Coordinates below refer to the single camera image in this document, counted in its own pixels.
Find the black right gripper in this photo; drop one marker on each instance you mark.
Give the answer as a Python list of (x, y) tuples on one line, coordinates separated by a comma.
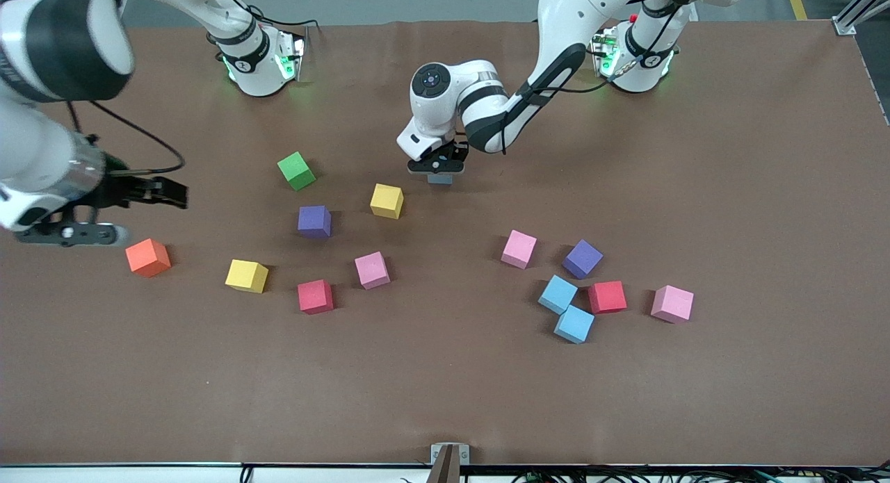
[(119, 191)]

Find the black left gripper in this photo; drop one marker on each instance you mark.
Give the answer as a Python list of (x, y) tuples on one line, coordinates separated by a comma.
[(455, 153)]

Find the light blue foam cube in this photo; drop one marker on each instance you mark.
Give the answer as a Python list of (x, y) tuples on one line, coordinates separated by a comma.
[(440, 179), (574, 324), (557, 295)]

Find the yellow foam cube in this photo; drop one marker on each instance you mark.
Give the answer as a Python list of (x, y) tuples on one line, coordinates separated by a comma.
[(247, 276), (386, 201)]

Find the pink foam cube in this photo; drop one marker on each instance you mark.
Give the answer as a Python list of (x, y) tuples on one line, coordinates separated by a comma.
[(672, 304), (372, 270), (519, 249)]

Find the purple foam cube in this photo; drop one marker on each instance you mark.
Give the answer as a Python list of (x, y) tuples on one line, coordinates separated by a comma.
[(583, 259), (314, 222)]

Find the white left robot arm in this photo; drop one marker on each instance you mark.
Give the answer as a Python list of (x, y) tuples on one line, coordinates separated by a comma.
[(556, 24)]

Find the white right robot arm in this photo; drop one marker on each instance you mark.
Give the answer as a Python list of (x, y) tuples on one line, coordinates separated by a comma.
[(35, 149)]

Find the orange foam cube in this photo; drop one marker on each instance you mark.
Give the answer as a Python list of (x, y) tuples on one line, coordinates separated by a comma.
[(148, 258)]

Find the green foam cube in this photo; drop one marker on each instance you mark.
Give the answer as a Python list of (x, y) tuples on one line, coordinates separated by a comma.
[(297, 171)]

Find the red foam cube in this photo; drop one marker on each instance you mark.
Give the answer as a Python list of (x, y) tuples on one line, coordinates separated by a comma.
[(316, 297), (607, 297)]

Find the brown table cover sheet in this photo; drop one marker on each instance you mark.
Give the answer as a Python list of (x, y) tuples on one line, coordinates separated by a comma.
[(445, 386)]

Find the white table edge rail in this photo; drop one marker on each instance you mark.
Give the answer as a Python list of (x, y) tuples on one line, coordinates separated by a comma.
[(139, 475)]

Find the grey metal bracket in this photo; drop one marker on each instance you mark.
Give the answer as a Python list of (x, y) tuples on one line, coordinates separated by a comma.
[(437, 453)]

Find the aluminium frame profile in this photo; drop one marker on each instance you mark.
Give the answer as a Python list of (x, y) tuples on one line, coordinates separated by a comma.
[(859, 7)]

